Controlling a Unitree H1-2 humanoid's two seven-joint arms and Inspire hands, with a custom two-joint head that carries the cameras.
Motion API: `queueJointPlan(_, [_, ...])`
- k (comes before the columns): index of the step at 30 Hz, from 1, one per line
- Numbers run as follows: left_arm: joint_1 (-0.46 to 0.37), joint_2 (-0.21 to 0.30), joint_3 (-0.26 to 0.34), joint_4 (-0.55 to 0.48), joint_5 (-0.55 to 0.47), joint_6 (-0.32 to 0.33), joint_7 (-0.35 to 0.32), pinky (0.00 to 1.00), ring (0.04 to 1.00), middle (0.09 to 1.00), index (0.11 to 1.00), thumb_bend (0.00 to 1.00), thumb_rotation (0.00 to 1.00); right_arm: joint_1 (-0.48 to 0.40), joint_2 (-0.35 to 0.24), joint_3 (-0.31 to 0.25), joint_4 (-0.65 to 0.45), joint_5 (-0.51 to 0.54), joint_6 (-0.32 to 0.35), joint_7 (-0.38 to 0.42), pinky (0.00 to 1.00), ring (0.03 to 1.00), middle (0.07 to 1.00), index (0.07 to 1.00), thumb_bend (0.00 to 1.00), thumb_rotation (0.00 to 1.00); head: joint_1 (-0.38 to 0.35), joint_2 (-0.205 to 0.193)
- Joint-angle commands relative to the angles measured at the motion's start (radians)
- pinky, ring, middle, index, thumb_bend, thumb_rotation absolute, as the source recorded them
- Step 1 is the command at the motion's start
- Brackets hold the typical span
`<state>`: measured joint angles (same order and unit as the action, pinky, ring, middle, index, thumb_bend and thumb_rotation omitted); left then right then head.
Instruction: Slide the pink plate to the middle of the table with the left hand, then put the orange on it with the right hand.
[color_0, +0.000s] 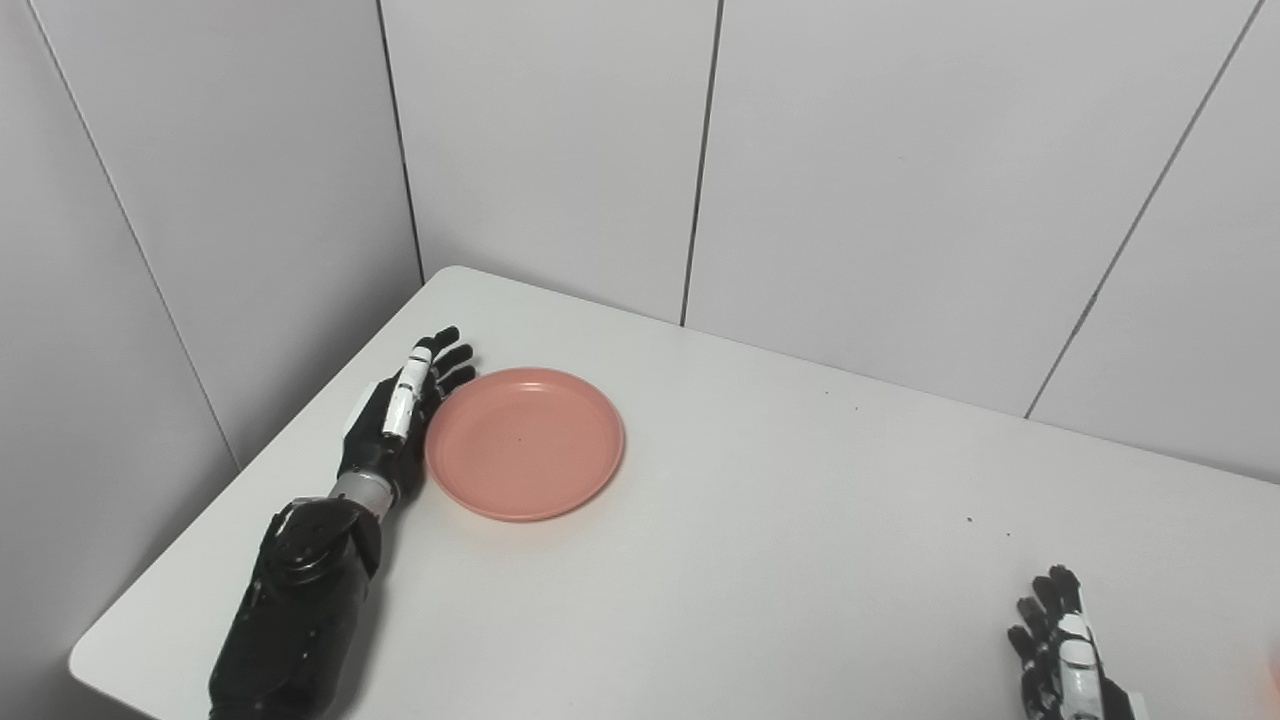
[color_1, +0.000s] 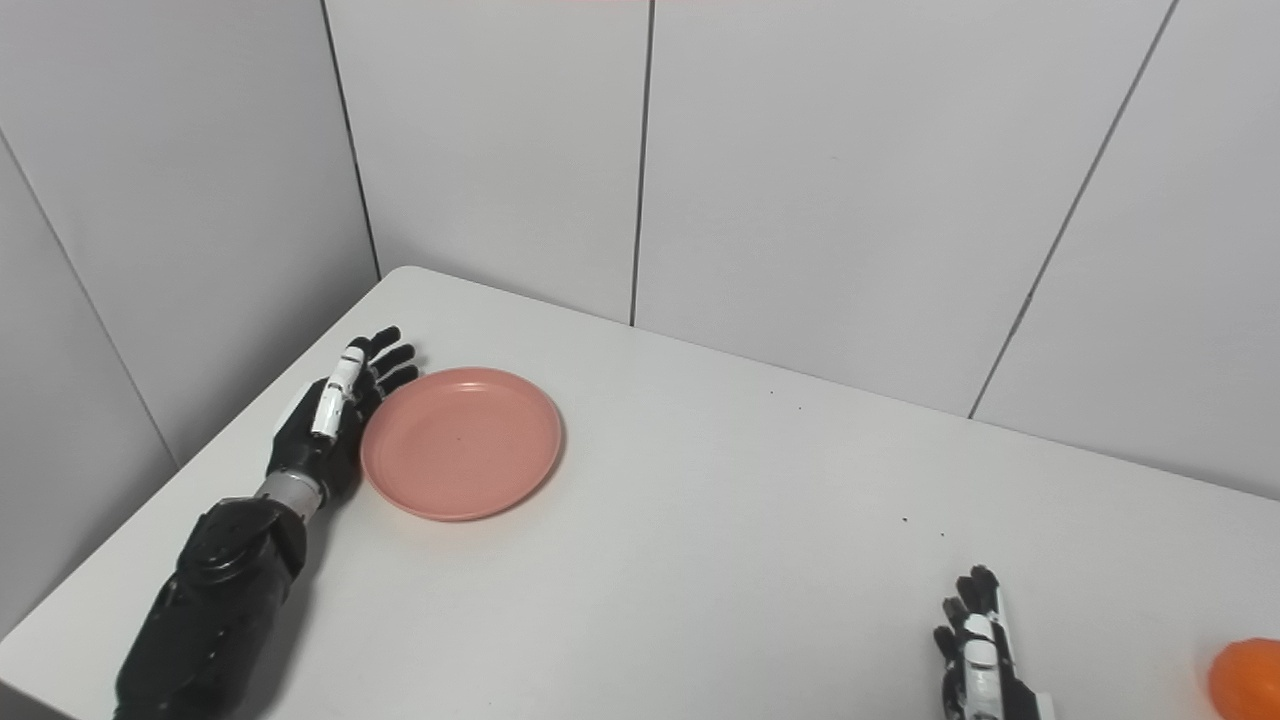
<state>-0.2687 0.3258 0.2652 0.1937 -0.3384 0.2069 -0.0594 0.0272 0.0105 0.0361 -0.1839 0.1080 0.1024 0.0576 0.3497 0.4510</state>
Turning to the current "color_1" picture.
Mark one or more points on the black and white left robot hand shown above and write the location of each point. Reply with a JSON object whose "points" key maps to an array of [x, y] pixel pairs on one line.
{"points": [[300, 440]]}

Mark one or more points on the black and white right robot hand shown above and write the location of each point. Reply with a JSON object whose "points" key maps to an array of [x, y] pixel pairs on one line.
{"points": [[1015, 695]]}

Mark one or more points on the pink round plate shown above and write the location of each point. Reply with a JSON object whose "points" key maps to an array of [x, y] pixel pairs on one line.
{"points": [[460, 445]]}

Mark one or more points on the orange fruit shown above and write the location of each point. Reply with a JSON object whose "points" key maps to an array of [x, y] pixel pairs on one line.
{"points": [[1248, 680]]}

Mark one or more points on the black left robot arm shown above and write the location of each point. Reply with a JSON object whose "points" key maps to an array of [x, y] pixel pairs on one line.
{"points": [[220, 600]]}

